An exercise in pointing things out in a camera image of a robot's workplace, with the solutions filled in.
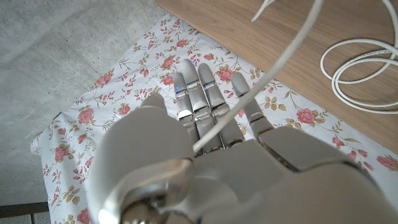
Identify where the white Ethernet cable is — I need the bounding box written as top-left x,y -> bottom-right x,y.
192,0 -> 398,154

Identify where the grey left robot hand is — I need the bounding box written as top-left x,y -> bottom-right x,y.
88,58 -> 398,224

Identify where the floral backdrop cloth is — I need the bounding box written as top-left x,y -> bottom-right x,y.
30,12 -> 398,224

